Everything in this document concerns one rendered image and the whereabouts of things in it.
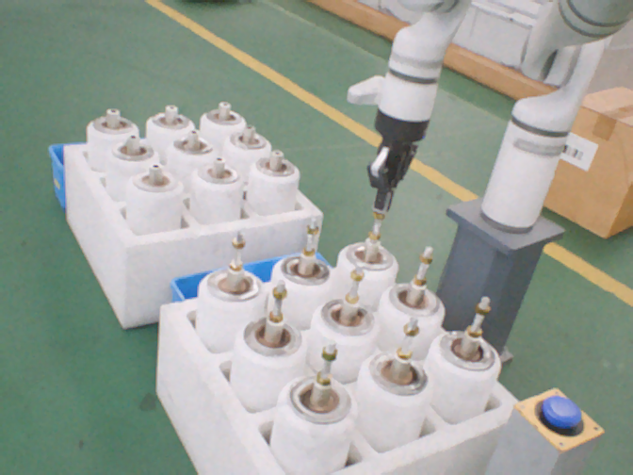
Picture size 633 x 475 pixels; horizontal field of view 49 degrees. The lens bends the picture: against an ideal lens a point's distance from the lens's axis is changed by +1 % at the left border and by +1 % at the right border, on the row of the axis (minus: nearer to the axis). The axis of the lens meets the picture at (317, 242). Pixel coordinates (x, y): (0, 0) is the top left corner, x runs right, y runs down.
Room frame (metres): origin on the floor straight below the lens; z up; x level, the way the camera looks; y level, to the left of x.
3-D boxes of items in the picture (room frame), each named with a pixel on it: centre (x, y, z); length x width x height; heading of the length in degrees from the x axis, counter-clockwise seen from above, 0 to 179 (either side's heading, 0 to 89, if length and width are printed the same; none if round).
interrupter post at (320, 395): (0.59, -0.04, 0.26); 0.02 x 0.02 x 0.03
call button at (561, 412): (0.57, -0.29, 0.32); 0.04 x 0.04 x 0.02
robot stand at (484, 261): (1.04, -0.31, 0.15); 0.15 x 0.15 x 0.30; 44
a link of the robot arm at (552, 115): (1.04, -0.31, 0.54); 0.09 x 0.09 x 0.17; 83
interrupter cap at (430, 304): (0.82, -0.15, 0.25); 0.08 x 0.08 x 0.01
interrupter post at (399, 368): (0.66, -0.13, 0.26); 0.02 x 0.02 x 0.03
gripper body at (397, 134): (0.92, -0.09, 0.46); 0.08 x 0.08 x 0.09
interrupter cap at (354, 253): (0.92, -0.09, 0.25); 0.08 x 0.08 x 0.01
